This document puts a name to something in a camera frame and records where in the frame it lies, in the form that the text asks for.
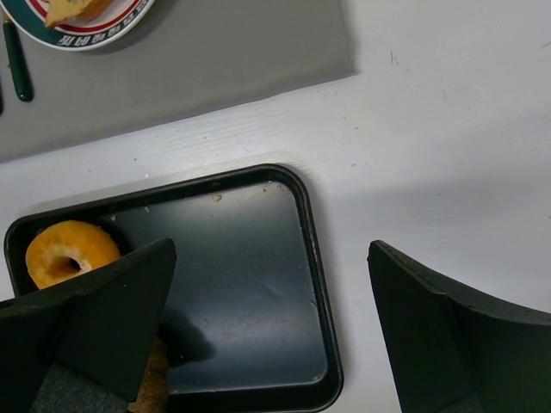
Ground dark brown chocolate bread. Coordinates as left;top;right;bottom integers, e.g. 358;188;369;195
127;336;169;413

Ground grey placemat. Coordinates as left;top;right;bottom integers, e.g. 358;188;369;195
1;1;354;161

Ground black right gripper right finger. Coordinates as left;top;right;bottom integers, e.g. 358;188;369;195
368;241;550;412

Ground gold knife green handle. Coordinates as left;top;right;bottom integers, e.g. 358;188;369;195
3;11;34;102

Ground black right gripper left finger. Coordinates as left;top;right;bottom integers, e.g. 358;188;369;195
1;238;176;412

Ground seeded bread slice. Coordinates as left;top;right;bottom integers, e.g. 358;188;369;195
44;0;114;28

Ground black rectangular tray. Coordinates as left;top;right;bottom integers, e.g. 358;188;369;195
4;164;344;412

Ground white plate teal rim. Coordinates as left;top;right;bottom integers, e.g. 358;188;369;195
1;0;154;52

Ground orange glazed donut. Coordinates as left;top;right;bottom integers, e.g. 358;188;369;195
25;220;121;289

